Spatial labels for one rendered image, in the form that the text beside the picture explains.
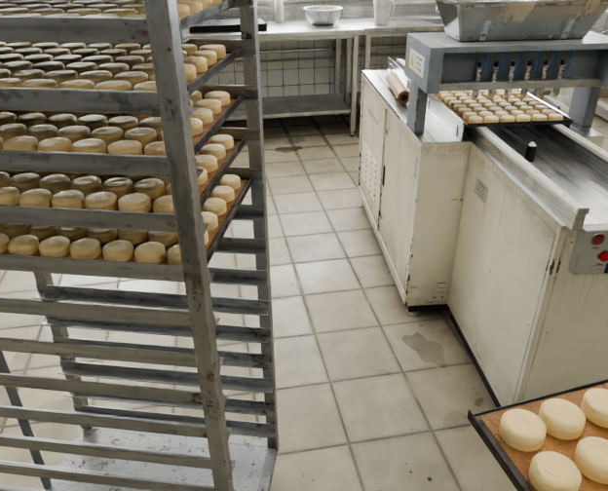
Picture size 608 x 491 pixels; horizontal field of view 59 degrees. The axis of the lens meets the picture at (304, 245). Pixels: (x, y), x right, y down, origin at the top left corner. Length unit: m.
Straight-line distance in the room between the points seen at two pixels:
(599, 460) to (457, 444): 1.35
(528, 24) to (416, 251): 0.93
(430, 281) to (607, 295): 0.84
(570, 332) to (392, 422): 0.69
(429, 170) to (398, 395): 0.86
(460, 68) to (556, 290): 0.90
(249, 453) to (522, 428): 1.17
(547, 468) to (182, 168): 0.56
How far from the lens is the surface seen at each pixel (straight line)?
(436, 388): 2.20
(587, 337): 1.86
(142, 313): 0.94
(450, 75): 2.14
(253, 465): 1.73
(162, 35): 0.71
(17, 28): 0.83
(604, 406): 0.76
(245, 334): 1.47
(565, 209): 1.58
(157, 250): 0.92
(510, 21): 2.15
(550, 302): 1.71
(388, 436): 2.01
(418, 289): 2.41
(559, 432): 0.73
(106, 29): 0.77
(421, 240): 2.27
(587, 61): 2.35
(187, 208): 0.77
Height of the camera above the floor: 1.51
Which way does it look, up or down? 30 degrees down
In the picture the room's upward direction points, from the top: 1 degrees counter-clockwise
